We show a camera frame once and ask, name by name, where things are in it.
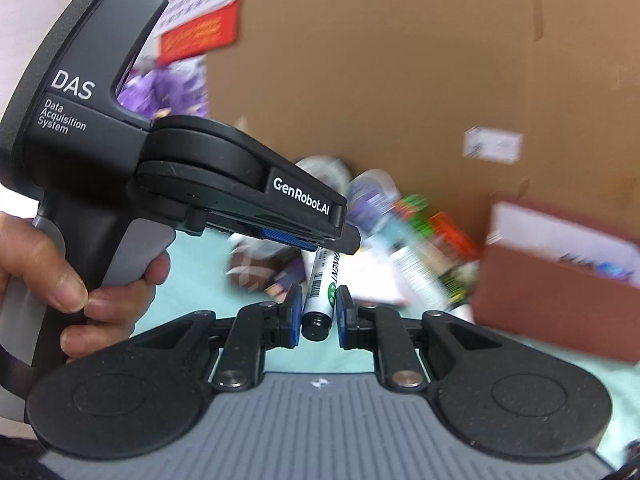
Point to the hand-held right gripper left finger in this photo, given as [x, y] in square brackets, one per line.
[295, 316]

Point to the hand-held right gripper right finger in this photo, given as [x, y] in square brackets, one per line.
[344, 320]

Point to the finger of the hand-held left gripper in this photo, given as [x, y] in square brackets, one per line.
[300, 192]
[285, 237]

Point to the black-capped white marker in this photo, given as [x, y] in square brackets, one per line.
[320, 290]

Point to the maroon cardboard box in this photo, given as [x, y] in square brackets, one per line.
[540, 300]

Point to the person's left hand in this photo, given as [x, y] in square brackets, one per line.
[50, 280]

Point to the white red packaging card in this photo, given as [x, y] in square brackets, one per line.
[380, 275]

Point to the dark blue packet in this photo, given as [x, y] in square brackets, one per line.
[372, 200]

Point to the teal cloth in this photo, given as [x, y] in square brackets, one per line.
[200, 280]

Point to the purple plastic bag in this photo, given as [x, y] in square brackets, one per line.
[170, 90]

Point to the green lid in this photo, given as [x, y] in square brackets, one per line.
[412, 205]

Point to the large brown cardboard box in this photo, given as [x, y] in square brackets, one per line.
[375, 60]

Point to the white shipping label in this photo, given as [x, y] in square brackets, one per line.
[492, 144]

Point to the red wall calendar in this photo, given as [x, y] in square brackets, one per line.
[200, 25]

